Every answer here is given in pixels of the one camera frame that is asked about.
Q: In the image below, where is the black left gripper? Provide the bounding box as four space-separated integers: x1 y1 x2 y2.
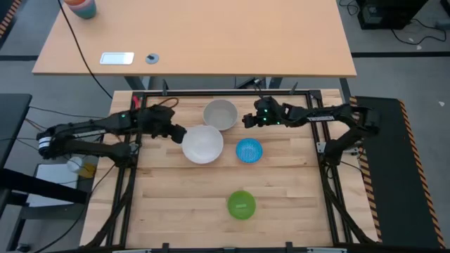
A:
141 104 188 144

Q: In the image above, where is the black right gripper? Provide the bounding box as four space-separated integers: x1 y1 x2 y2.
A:
242 96 284 129

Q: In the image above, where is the large white bowl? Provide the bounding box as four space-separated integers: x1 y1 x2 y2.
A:
181 124 225 165

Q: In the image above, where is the small blue bowl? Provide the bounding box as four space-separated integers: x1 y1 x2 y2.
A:
235 137 264 164

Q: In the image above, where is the grey bowl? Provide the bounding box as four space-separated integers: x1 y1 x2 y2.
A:
202 98 239 131

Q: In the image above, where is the small green bowl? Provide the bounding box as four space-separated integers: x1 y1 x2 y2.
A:
226 190 257 221

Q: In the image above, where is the stack of coloured cups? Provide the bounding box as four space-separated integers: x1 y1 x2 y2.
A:
63 0 98 20

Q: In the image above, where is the beige wooden desk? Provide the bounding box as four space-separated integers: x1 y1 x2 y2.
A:
31 0 358 79

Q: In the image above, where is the white flat phone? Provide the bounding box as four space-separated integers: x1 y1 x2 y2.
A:
99 51 136 66

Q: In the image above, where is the yellow small object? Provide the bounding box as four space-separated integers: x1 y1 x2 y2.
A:
79 163 98 179

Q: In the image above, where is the white small bottle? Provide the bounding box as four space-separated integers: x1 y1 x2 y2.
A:
66 156 84 174

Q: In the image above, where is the white paper sheet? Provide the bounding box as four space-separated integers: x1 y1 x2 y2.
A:
26 163 89 208

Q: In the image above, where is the black mat with hazard stripes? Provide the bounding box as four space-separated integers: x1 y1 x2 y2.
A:
348 95 447 249

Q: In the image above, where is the black side table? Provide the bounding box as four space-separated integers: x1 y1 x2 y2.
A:
0 93 33 169

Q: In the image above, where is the black computer case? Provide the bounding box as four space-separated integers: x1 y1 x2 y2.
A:
355 0 430 31

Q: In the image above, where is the brown looped cable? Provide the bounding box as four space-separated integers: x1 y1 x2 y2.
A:
153 97 180 108

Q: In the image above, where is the black aluminium table frame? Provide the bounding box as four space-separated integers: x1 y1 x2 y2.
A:
84 89 379 249

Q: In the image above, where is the thin dark cable bundle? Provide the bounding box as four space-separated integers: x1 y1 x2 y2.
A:
13 104 108 148

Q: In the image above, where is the long black cable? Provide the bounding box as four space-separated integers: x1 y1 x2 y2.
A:
57 0 113 100

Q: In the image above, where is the black floor cable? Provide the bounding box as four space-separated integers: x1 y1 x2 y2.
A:
389 17 450 46

